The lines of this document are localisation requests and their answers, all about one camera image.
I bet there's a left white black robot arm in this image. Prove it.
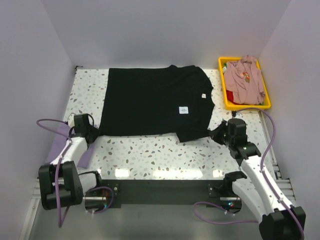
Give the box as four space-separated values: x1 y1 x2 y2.
36 113 104 210

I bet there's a yellow plastic bin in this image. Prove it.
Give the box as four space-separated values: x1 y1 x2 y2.
218 57 271 111

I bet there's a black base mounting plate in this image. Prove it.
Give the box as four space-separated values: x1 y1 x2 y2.
74 178 253 215

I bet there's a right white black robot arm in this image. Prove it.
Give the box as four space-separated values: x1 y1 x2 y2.
209 118 306 240

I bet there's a black t shirt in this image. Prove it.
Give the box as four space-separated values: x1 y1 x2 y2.
99 65 215 143

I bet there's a red garment in bin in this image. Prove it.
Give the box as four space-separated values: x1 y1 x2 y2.
226 90 234 104

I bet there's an aluminium extrusion rail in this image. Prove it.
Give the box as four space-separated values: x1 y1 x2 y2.
31 177 297 201

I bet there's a folded lavender t shirt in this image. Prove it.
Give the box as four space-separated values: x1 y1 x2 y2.
44 133 95 169

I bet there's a pink shirt in bin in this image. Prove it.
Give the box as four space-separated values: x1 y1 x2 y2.
223 55 266 105

